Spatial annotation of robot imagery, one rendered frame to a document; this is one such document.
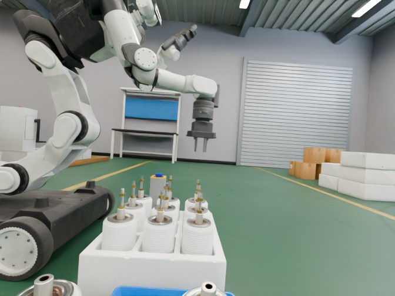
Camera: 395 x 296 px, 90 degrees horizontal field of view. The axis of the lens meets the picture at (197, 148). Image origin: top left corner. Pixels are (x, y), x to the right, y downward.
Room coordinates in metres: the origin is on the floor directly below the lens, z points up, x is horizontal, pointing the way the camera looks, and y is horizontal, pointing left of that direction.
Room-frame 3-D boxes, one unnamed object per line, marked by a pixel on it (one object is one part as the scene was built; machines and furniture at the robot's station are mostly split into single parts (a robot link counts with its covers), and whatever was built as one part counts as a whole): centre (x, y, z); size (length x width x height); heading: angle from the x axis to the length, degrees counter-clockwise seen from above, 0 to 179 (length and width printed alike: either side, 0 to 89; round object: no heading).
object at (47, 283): (0.28, 0.20, 0.26); 0.02 x 0.02 x 0.03
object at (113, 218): (0.59, 0.22, 0.25); 0.08 x 0.08 x 0.01
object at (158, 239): (0.60, 0.10, 0.16); 0.10 x 0.10 x 0.18
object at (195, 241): (0.60, -0.02, 0.16); 0.10 x 0.10 x 0.18
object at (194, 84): (0.81, 0.01, 0.72); 0.13 x 0.09 x 0.07; 113
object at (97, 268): (0.72, 0.10, 0.09); 0.39 x 0.39 x 0.18; 2
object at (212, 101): (0.85, -0.02, 0.70); 0.11 x 0.11 x 0.11; 23
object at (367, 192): (2.44, -2.11, 0.09); 0.39 x 0.39 x 0.18; 4
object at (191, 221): (0.60, -0.02, 0.25); 0.08 x 0.08 x 0.01
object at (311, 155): (3.83, -2.25, 0.45); 0.30 x 0.24 x 0.30; 2
